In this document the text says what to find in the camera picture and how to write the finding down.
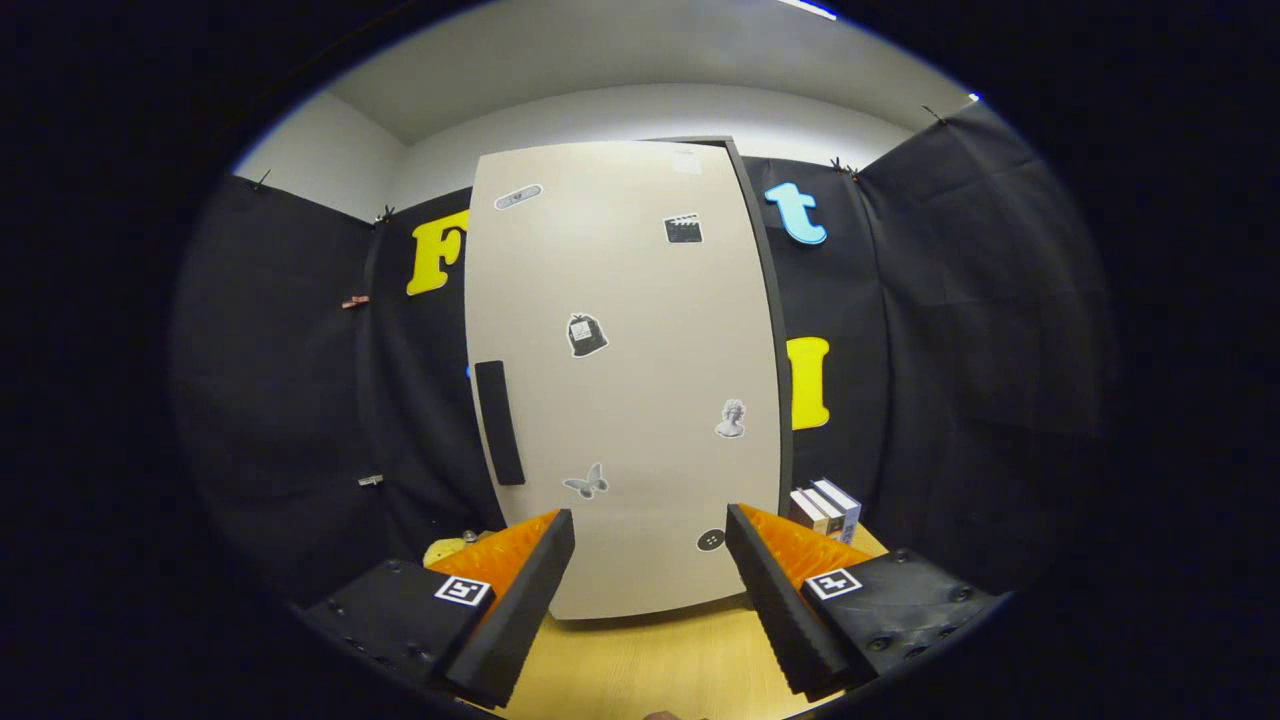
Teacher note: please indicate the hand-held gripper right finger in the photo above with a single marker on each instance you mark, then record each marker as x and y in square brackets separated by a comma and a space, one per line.
[775, 600]

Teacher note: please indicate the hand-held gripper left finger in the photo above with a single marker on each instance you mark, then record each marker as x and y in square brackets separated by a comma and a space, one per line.
[525, 600]

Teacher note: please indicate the grey shoe cabinet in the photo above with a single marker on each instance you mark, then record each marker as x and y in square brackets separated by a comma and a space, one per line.
[786, 420]

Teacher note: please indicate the yellow pineapple plush toy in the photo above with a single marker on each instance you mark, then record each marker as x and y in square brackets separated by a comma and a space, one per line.
[442, 550]

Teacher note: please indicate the blue white box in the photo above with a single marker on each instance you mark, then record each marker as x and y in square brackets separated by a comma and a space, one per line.
[850, 515]

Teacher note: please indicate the black backdrop cloth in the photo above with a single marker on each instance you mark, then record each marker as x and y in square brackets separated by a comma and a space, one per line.
[950, 350]

